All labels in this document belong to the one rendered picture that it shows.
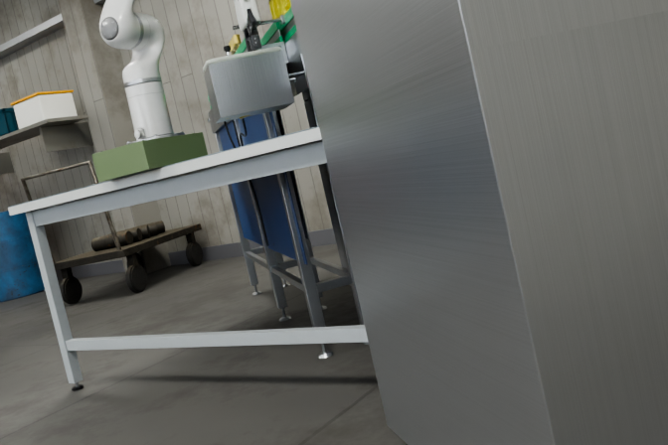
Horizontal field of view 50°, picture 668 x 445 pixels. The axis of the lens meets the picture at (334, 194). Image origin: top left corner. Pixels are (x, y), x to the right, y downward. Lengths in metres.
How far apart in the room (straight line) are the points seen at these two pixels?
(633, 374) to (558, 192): 0.23
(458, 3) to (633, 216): 0.31
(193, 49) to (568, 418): 5.46
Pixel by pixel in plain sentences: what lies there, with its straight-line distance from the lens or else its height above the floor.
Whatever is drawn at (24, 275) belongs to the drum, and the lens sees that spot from 7.34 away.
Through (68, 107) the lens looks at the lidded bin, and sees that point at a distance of 6.74.
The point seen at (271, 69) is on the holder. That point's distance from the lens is 2.10.
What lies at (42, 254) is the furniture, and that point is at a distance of 2.94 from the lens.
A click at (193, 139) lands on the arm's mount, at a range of 2.35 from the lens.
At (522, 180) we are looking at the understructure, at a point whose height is 0.60.
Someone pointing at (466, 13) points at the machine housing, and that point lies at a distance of 0.79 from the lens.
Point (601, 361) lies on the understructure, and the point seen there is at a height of 0.38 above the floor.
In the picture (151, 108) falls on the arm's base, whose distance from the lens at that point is 2.35.
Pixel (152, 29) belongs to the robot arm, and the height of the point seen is 1.19.
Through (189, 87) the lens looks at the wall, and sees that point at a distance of 6.15.
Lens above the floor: 0.68
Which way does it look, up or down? 3 degrees down
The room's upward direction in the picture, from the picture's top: 13 degrees counter-clockwise
